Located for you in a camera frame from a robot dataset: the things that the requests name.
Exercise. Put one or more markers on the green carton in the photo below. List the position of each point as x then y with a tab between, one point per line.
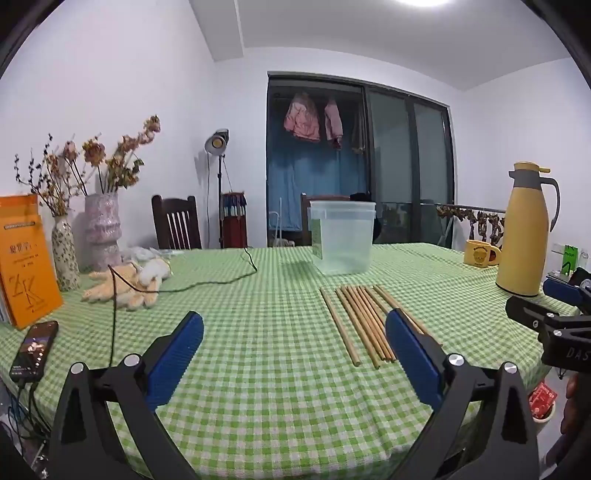
570	258

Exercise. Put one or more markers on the brown wooden chair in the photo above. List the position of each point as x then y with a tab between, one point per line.
304	221

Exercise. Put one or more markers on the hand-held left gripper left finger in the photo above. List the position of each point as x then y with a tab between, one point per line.
178	360

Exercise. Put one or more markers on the dried flower bouquet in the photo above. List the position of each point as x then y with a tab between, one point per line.
94	153

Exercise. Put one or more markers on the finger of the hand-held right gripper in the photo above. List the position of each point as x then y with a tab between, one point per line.
561	290
526	310

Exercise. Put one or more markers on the blue curtain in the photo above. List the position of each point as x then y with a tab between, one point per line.
295	184

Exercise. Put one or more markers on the large pink hanging jacket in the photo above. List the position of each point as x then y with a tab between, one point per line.
300	117

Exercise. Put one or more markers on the red snack packet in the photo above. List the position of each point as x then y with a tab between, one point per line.
542	396

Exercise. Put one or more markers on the yellow mug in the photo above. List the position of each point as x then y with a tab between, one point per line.
478	254

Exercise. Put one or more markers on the small pink hanging garment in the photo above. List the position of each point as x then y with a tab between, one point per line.
333	121

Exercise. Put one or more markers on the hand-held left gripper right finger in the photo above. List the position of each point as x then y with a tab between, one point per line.
413	360

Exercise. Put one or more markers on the dark wooden chair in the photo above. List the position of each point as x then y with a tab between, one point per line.
173	203

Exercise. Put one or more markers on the set of wooden chopsticks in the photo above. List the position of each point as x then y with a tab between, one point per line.
364	323

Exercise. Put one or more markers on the white work glove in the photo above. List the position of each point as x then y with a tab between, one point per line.
154	272

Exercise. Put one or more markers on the metal rail with dried items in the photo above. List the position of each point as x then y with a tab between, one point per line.
480	221

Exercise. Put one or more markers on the clear plastic container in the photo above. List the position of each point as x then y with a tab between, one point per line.
344	244

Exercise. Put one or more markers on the large pink white vase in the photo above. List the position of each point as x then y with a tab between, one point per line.
102	230

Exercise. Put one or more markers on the crumpled white plastic bag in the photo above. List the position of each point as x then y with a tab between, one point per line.
138	253

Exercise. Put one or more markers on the beige hanging garment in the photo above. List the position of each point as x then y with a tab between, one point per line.
358	134

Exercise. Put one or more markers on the black smartphone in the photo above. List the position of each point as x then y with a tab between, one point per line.
34	348

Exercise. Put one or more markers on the studio light on stand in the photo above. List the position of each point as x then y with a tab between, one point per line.
217	142

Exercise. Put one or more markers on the red cylindrical bag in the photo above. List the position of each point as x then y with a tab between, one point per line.
234	230

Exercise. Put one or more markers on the tan work glove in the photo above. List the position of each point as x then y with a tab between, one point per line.
99	290

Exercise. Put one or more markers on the person's right hand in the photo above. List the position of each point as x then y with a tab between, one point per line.
575	397

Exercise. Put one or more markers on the orange book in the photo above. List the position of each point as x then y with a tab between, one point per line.
27	267

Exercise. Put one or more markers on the dried twig bouquet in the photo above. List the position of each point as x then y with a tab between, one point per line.
55	194

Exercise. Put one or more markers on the yellow thermos jug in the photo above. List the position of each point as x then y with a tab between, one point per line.
524	240

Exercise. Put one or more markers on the dark framed sliding door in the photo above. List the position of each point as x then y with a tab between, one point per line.
429	152

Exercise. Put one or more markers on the green checkered tablecloth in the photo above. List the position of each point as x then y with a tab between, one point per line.
277	346

